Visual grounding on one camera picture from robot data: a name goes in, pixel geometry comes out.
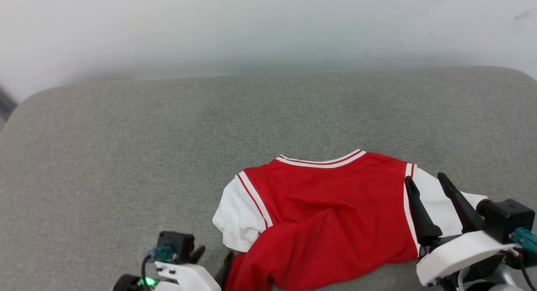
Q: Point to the grey fabric sofa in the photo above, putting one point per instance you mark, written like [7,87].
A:
[209,157]

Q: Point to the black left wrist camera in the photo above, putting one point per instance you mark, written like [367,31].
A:
[176,240]

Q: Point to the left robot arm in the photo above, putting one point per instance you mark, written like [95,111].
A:
[126,284]

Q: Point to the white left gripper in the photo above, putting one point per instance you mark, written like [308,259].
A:
[188,278]

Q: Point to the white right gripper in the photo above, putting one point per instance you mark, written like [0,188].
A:
[457,253]

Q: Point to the red and white jersey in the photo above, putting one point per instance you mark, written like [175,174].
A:
[327,215]

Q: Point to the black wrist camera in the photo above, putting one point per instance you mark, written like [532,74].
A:
[176,240]
[507,219]

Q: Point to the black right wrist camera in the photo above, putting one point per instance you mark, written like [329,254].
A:
[507,219]

